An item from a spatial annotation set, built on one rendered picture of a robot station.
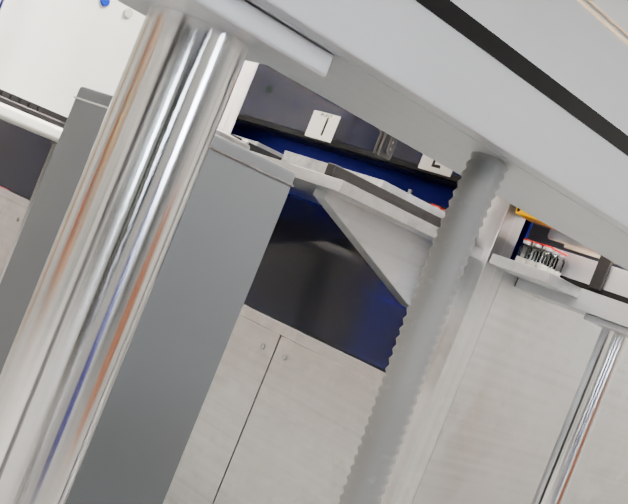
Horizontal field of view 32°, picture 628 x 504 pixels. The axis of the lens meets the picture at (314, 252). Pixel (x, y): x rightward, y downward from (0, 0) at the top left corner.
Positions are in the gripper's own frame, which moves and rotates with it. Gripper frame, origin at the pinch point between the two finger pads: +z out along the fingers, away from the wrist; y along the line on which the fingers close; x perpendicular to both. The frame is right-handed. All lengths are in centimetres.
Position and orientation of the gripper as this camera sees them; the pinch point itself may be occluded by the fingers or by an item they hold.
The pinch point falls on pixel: (385, 146)
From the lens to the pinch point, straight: 190.8
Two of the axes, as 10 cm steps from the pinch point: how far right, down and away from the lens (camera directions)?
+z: -3.7, 9.3, 0.0
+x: -6.5, -2.7, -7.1
